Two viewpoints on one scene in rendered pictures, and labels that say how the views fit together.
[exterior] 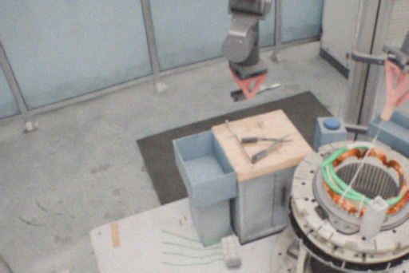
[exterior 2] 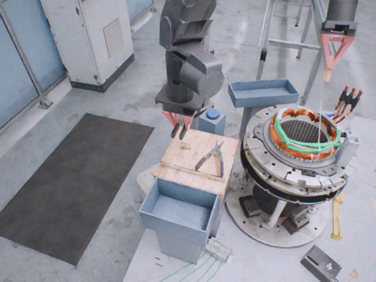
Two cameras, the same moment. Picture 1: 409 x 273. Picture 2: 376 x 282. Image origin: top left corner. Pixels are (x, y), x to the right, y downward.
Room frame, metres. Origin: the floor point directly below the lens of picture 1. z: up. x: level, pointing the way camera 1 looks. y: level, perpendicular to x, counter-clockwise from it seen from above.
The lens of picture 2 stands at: (0.55, 0.30, 1.61)
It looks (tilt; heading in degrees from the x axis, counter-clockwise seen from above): 45 degrees down; 307
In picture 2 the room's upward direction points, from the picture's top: straight up
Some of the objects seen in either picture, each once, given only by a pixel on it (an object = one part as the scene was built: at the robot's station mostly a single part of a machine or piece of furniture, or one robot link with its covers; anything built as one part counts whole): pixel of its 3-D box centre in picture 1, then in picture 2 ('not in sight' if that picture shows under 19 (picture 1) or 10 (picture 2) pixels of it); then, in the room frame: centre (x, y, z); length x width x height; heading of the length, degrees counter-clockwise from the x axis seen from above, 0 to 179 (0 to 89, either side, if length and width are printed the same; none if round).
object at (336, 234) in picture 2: not in sight; (338, 210); (0.39, -0.37, 0.80); 0.22 x 0.04 x 0.03; 104
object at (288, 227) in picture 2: not in sight; (295, 222); (0.50, -0.22, 0.81); 0.08 x 0.05 x 0.02; 65
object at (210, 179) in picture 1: (207, 195); (181, 228); (0.77, 0.06, 0.92); 0.17 x 0.11 x 0.28; 18
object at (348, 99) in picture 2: not in sight; (349, 98); (0.53, -0.40, 1.21); 0.04 x 0.04 x 0.03; 23
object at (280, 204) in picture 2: (303, 255); (278, 210); (0.57, -0.17, 0.91); 0.02 x 0.02 x 0.21
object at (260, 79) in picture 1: (248, 79); (182, 113); (0.84, -0.06, 1.23); 0.07 x 0.07 x 0.09; 19
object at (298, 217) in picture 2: not in sight; (301, 215); (0.50, -0.23, 0.85); 0.06 x 0.04 x 0.05; 65
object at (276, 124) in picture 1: (261, 142); (198, 159); (0.81, -0.09, 1.05); 0.20 x 0.19 x 0.02; 108
